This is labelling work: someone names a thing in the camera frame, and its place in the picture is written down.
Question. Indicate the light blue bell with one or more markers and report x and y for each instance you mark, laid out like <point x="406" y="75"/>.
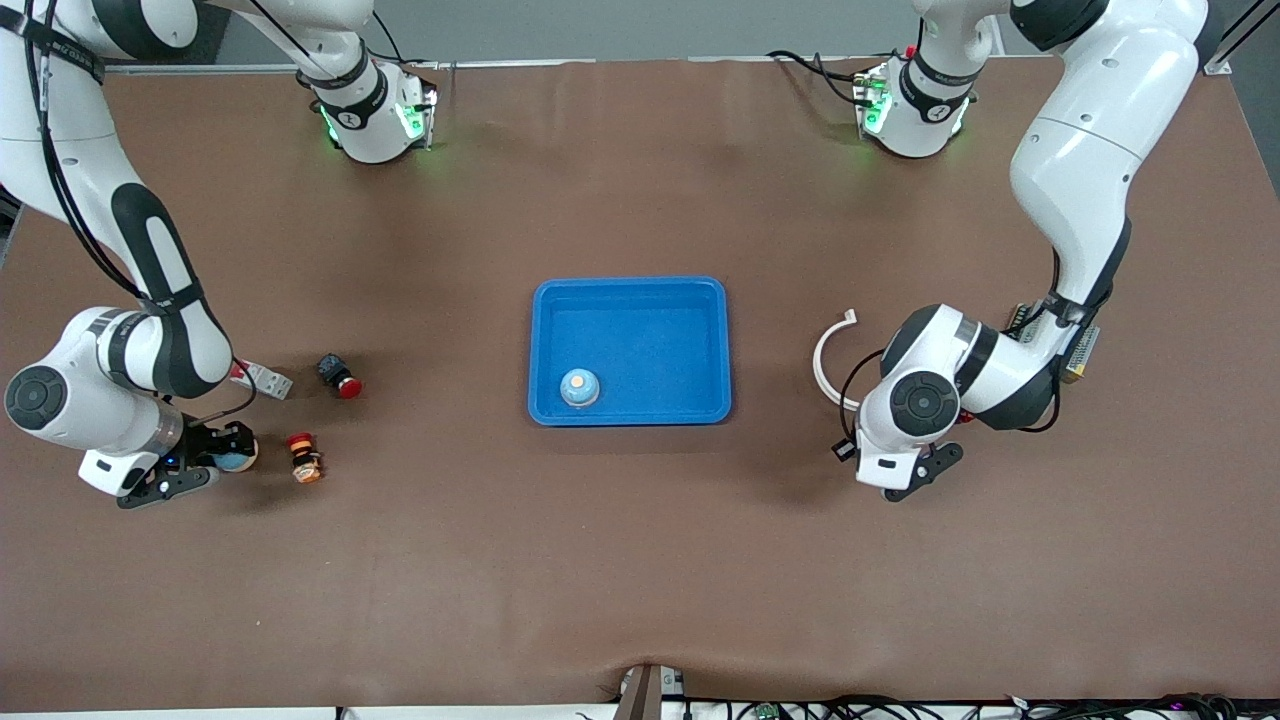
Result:
<point x="240" y="458"/>
<point x="579" y="388"/>

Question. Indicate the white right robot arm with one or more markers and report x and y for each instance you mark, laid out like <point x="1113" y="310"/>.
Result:
<point x="60" y="170"/>

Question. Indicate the white red circuit breaker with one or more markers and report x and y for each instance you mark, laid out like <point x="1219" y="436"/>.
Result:
<point x="270" y="381"/>

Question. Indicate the red orange emergency stop button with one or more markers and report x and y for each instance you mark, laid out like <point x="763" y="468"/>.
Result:
<point x="303" y="460"/>

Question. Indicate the metal mesh power supply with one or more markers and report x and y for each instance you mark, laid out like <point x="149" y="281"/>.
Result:
<point x="1085" y="350"/>

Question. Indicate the blue plastic tray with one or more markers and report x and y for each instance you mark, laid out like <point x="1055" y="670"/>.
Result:
<point x="630" y="320"/>

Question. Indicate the white curved bracket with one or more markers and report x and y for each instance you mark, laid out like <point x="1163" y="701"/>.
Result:
<point x="817" y="365"/>

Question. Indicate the red push button switch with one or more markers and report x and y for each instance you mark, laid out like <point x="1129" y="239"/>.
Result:
<point x="349" y="388"/>

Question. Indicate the brown grey camera mount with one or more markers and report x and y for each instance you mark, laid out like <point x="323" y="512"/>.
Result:
<point x="645" y="695"/>

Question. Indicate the silver table edge rail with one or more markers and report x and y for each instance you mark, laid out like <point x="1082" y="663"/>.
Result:
<point x="200" y="68"/>

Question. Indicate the aluminium frame post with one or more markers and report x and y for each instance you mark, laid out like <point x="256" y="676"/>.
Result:
<point x="1235" y="40"/>

